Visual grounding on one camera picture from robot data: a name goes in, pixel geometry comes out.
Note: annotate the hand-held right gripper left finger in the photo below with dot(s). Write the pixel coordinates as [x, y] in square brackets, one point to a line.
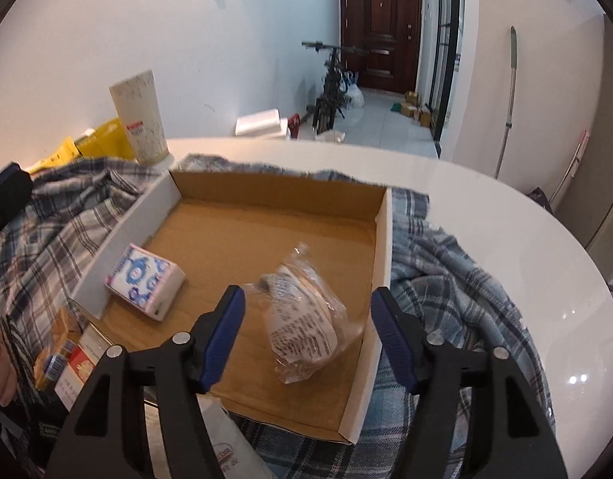
[225, 342]

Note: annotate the brown entrance door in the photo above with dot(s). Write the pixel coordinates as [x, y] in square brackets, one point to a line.
[381, 25]

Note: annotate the clear plastic packet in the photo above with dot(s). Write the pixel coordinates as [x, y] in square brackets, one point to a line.
[330, 136]

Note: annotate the red white box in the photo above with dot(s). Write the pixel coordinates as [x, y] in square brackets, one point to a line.
[87, 359]

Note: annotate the black bicycle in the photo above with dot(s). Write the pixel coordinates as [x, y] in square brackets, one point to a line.
[331, 90]

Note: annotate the yellow plastic basket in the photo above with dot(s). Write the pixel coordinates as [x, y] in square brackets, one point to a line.
[109, 139]

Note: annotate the blue white tissue pack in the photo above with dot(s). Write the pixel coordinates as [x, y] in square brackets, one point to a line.
[142, 279]

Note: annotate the yellow carton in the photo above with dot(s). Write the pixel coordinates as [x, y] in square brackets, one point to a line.
[57, 157]

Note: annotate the plastic pastry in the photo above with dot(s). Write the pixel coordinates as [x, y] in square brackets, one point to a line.
[301, 329]

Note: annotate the black sliding door frame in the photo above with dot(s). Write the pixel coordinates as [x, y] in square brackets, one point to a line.
[448, 50]

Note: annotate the white plastic bag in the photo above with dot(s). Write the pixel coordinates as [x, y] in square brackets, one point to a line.
[355, 95]
[231, 444]

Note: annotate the blue plaid cloth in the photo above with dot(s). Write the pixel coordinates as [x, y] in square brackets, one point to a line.
[446, 279]

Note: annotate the dark printed box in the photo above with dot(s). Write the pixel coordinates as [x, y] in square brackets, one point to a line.
[49, 434]

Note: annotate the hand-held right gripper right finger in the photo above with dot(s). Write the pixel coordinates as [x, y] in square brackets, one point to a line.
[396, 347]

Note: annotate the white leaning board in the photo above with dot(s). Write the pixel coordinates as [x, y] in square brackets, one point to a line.
[573, 164]

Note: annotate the large white tube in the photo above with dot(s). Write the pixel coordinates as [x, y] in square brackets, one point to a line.
[139, 114]

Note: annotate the small cardboard box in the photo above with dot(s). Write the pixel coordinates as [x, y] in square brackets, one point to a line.
[412, 97]
[425, 118]

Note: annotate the orange snack packet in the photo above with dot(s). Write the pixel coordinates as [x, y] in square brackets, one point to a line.
[59, 334]

